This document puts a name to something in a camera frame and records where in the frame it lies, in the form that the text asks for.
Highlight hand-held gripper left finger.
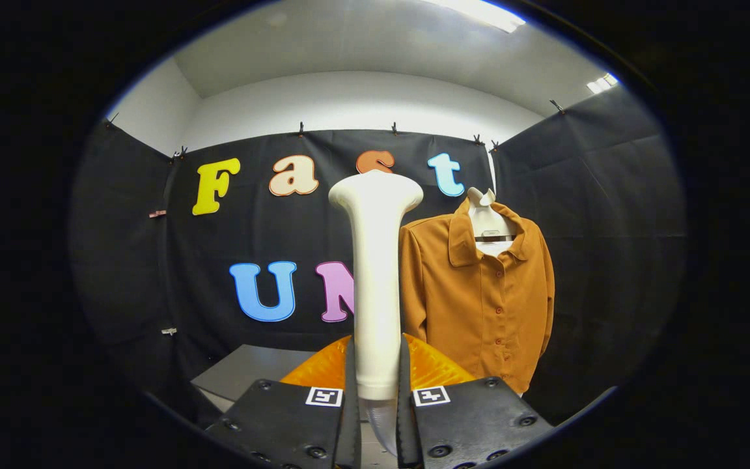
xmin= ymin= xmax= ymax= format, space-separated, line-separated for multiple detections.
xmin=208 ymin=334 xmax=363 ymax=469

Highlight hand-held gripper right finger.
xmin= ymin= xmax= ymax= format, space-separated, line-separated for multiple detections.
xmin=396 ymin=334 xmax=555 ymax=469

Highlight white garment steamer head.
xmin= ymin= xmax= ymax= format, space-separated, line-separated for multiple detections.
xmin=328 ymin=171 xmax=424 ymax=401

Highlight orange button-up shirt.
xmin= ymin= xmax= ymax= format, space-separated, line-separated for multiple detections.
xmin=399 ymin=199 xmax=556 ymax=395

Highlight grey cabinet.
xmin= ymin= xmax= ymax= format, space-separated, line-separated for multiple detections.
xmin=191 ymin=344 xmax=316 ymax=414

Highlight black backdrop cloth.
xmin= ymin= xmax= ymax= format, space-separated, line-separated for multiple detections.
xmin=69 ymin=85 xmax=687 ymax=424

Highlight white mannequin torso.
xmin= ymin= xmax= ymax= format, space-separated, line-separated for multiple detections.
xmin=465 ymin=188 xmax=519 ymax=256

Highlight row of black clips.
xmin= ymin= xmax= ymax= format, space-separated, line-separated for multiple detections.
xmin=105 ymin=99 xmax=566 ymax=162

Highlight long ceiling light panel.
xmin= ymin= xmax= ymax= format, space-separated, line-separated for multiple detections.
xmin=421 ymin=0 xmax=527 ymax=33

